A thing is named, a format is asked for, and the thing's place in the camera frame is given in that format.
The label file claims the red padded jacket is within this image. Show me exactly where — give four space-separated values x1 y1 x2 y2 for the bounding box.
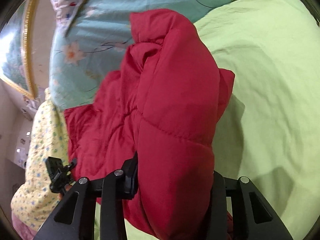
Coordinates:
64 9 235 239

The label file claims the person's left hand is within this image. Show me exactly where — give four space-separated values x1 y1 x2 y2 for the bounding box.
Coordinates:
59 184 72 199

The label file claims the yellow floral blanket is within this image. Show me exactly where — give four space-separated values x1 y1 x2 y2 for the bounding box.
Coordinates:
10 88 68 235

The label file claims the light green bed sheet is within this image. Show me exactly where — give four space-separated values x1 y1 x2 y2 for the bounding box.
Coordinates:
93 0 320 240

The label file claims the gold framed picture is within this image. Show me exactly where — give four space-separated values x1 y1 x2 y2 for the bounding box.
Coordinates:
1 0 39 99

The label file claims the teal floral quilt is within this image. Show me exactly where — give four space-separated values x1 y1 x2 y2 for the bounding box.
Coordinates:
49 0 236 109

